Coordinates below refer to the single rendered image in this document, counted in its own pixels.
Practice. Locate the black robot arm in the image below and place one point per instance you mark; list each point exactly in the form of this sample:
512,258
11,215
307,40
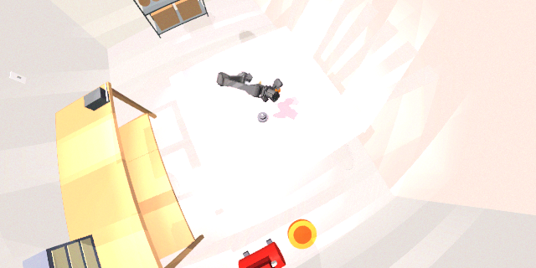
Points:
238,82

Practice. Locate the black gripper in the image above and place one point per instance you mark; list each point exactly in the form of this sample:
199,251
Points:
277,84

